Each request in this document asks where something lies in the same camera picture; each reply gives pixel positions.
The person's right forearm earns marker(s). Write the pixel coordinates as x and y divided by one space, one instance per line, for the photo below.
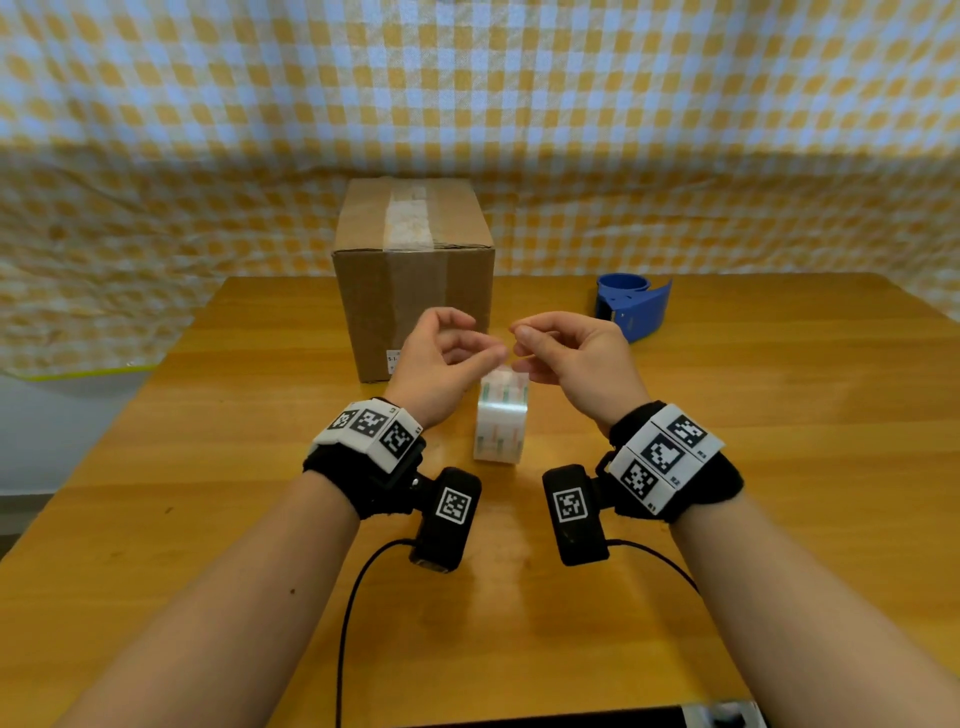
787 622

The person's right hand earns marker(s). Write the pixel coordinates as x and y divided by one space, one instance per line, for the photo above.
592 367

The white marker block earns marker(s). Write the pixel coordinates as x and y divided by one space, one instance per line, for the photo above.
371 429
664 454

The person's left hand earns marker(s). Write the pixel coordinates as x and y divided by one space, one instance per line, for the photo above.
424 375

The clear packing tape roll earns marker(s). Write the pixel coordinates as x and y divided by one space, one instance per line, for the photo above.
500 427

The person's left fingers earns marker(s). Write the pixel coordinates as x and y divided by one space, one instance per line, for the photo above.
472 346

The yellow strip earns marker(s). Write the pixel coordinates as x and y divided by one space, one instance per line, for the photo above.
90 371

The blue tape dispenser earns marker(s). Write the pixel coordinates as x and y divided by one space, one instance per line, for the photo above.
637 307

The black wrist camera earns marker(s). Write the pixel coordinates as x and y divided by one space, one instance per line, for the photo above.
448 525
576 525

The yellow checkered cloth backdrop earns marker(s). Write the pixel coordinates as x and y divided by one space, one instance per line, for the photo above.
480 90

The person's right fingers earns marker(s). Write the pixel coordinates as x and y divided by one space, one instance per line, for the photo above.
544 326

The person's left forearm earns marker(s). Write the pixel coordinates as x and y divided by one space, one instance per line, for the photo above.
232 607

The brown cardboard box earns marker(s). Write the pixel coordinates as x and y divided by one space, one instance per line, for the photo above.
382 300

